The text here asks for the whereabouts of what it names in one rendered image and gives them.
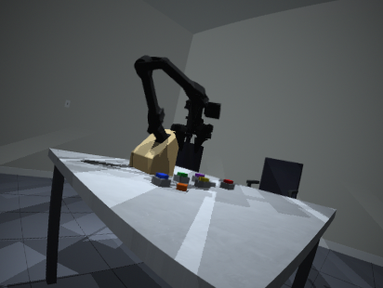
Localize green button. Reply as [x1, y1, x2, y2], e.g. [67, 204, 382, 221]
[173, 172, 190, 183]

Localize blue button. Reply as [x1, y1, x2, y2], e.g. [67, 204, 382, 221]
[151, 173, 171, 187]

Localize yellow button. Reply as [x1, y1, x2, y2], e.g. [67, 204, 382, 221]
[194, 177, 212, 189]

